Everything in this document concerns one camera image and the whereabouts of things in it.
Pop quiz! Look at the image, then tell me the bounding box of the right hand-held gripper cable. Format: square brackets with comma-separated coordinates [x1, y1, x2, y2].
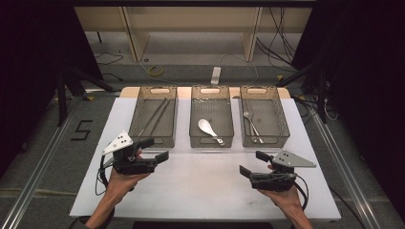
[292, 173, 309, 213]

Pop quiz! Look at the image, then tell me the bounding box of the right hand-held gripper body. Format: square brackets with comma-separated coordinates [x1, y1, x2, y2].
[249, 149, 317, 193]

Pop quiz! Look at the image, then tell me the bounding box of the bundle of black cables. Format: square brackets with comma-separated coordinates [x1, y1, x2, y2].
[256, 7, 300, 73]

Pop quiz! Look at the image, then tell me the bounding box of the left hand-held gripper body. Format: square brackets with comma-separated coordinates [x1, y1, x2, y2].
[101, 131, 160, 176]

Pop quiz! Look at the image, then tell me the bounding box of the clear grey plastic bin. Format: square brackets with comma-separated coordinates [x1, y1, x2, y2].
[239, 85, 291, 149]
[128, 85, 178, 149]
[189, 85, 235, 149]

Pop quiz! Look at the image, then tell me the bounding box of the metal fork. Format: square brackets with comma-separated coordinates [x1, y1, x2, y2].
[243, 110, 266, 145]

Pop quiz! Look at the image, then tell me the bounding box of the black metal stand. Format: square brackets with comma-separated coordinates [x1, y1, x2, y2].
[55, 66, 117, 128]
[275, 60, 329, 125]

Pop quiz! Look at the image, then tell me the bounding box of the white power strip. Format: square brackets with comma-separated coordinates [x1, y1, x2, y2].
[210, 66, 222, 86]

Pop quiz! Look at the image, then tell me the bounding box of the white table mat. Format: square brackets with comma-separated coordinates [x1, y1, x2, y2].
[69, 96, 342, 222]

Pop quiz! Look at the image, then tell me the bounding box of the black curtain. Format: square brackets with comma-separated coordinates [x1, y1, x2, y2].
[292, 0, 405, 220]
[0, 0, 103, 179]

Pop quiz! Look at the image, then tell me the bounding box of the yellow cable coil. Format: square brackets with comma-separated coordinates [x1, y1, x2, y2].
[147, 65, 165, 78]

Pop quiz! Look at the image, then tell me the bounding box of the metal floor rail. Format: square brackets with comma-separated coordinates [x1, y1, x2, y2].
[0, 98, 80, 229]
[309, 111, 383, 229]

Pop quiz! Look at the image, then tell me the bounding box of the person's right hand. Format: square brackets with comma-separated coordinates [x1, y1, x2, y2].
[258, 188, 304, 218]

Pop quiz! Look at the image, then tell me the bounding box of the left hand-held gripper cable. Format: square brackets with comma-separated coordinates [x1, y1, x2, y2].
[95, 154, 116, 197]

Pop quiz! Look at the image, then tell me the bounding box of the white spoon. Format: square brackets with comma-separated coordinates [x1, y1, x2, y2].
[198, 118, 225, 147]

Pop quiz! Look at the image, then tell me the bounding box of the hand-held gripper cable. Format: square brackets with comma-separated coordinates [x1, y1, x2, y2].
[292, 173, 309, 213]
[95, 154, 116, 197]

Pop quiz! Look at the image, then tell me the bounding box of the light wooden shelf unit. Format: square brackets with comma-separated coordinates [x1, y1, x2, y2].
[75, 7, 313, 63]

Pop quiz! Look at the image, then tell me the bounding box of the white floor cable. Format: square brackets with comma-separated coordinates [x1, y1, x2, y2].
[219, 52, 260, 87]

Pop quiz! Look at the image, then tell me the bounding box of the thin black floor cable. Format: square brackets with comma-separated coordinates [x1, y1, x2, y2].
[95, 52, 124, 82]

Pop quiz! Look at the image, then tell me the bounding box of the person's left hand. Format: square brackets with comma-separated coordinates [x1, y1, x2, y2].
[103, 168, 151, 200]

